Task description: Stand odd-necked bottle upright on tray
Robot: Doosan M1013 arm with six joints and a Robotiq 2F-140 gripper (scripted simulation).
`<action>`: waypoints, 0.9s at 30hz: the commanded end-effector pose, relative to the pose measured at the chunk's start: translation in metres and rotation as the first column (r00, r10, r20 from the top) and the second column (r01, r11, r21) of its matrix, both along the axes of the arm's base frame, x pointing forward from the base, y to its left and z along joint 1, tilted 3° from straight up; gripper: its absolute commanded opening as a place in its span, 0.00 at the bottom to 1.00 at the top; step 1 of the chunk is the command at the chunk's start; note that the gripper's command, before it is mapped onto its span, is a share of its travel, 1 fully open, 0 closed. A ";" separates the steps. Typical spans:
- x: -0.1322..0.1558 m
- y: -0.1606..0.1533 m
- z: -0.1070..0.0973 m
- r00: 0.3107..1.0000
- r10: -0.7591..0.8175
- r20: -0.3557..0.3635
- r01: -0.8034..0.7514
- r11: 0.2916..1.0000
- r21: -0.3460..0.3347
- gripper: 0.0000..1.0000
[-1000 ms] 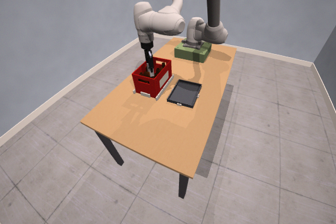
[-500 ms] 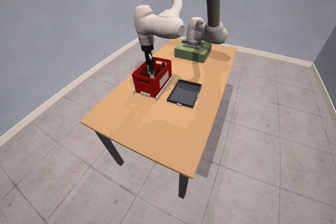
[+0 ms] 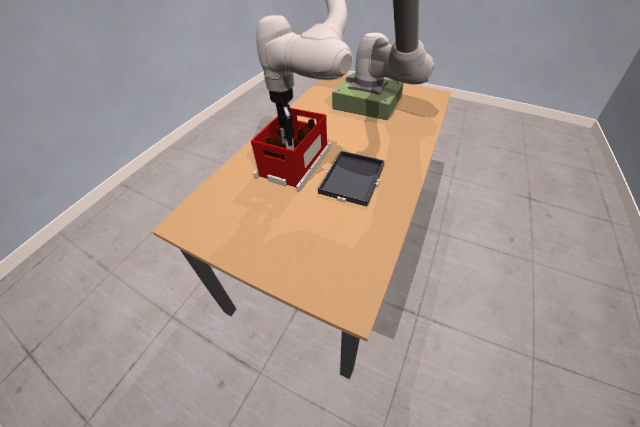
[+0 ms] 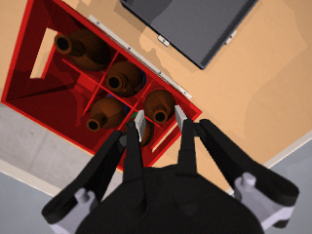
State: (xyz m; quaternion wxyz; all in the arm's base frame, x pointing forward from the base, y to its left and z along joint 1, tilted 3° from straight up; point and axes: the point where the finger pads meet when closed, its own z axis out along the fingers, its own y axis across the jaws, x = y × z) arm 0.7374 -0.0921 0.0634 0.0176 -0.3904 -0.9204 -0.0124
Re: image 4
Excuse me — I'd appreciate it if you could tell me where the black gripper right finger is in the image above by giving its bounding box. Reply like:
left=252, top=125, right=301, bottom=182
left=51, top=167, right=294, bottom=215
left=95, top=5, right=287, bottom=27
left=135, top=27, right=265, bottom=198
left=173, top=105, right=299, bottom=230

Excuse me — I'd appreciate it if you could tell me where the red bottle crate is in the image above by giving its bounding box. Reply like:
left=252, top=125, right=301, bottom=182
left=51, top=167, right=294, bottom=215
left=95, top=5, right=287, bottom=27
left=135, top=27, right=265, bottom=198
left=19, top=7, right=202, bottom=167

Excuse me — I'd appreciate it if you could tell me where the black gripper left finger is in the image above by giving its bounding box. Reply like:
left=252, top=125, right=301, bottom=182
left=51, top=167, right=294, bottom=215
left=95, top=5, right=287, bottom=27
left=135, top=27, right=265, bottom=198
left=41, top=110, right=147, bottom=234

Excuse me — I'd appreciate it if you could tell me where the dark grey tray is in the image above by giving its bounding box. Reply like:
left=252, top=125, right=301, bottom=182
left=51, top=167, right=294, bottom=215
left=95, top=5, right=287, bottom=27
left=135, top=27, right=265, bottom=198
left=122, top=0, right=258, bottom=70

